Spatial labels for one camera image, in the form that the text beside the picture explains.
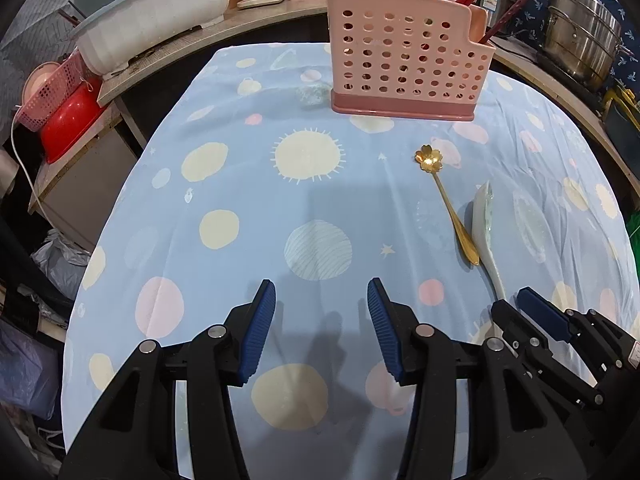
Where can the dark maroon chopstick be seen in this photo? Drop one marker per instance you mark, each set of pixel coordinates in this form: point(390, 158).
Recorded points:
point(515, 7)

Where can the pink perforated utensil holder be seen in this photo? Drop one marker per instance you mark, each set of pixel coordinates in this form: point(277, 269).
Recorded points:
point(400, 60)

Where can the light blue printed tablecloth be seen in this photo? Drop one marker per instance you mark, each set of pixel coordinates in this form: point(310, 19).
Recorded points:
point(225, 170)

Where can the white basin with blue rim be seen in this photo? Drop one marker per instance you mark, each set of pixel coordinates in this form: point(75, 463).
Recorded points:
point(150, 30)

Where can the grey plastic bag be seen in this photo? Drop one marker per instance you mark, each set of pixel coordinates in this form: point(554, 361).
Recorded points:
point(60, 265)

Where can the blue plastic bag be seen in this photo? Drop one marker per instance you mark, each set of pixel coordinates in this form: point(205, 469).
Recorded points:
point(25, 370)

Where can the wooden shelf board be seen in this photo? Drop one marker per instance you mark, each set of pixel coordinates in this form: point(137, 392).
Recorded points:
point(200, 40)

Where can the green plastic bag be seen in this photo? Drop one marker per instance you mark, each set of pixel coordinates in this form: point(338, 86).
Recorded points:
point(634, 235)

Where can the white ceramic soup spoon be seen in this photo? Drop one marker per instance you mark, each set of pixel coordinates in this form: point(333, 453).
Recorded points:
point(485, 220)

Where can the steel steamer pot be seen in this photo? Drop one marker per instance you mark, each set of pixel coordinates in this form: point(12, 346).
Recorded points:
point(585, 30)

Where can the gold flower spoon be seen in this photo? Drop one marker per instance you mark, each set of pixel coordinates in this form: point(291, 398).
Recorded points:
point(429, 159)

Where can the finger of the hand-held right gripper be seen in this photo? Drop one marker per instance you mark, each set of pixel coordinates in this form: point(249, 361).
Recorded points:
point(515, 330)
point(542, 312)

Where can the wooden cabinet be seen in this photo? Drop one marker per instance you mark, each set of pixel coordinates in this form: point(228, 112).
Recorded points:
point(90, 185)

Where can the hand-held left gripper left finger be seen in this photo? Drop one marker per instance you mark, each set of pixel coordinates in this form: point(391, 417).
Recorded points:
point(257, 332)

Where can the red plastic basin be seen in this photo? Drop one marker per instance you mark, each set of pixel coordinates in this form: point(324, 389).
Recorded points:
point(70, 125)

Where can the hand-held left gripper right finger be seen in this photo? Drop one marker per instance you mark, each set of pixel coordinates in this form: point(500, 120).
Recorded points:
point(387, 332)

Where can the pink round lid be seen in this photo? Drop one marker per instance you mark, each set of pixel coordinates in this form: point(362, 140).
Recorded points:
point(37, 82)

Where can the pink plastic basket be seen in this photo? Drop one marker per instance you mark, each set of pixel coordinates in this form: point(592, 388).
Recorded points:
point(50, 95)

